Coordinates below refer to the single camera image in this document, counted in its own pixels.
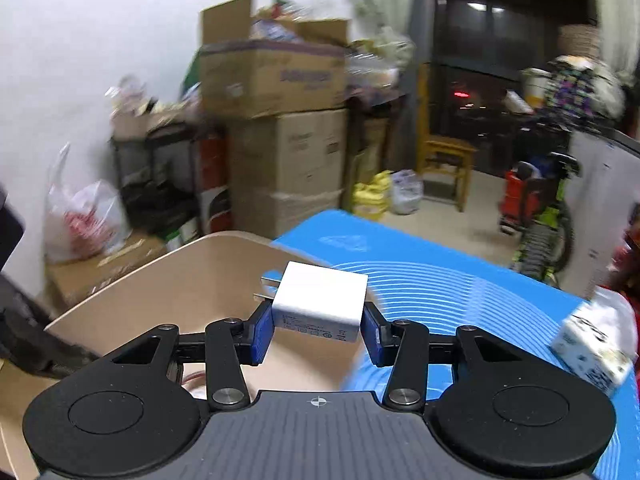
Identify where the yellow toy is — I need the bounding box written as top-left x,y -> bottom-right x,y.
352,170 -> 393,220

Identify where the beige plastic basket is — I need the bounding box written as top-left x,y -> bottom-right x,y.
0,231 -> 362,480

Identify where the blue silicone mat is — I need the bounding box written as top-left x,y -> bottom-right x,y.
270,210 -> 638,480

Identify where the black metal cart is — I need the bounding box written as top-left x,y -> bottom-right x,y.
111,125 -> 201,236

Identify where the wooden chair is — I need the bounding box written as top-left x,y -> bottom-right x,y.
416,62 -> 478,212

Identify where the white chest freezer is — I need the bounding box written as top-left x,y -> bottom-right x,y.
567,130 -> 640,301

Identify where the large plain cardboard box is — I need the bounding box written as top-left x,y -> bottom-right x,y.
227,108 -> 348,241

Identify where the small white plastic bag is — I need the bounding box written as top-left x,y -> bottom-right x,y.
390,169 -> 425,215

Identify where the small brown cardboard box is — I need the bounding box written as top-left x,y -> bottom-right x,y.
295,19 -> 351,46

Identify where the white red-printed plastic bag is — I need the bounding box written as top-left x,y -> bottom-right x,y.
45,142 -> 132,263

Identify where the black and green bicycle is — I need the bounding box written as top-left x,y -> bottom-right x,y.
500,60 -> 583,281

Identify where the cardboard box of clutter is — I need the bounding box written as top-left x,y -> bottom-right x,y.
111,105 -> 196,142

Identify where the floral cloth bag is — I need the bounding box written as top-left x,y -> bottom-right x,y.
545,57 -> 626,126

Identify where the white charger adapter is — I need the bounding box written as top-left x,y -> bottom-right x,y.
260,261 -> 369,343

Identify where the open printed cardboard box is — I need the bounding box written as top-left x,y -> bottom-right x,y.
199,0 -> 348,120

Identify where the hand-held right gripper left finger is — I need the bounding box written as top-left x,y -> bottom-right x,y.
102,301 -> 274,410

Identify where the green bag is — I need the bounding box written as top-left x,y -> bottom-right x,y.
181,50 -> 203,106

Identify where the white tissue pack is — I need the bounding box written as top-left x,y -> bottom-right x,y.
550,292 -> 636,396

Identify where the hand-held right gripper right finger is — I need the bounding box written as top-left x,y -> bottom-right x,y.
361,301 -> 538,410

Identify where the dark wooden desk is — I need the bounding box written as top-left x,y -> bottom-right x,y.
347,87 -> 406,211

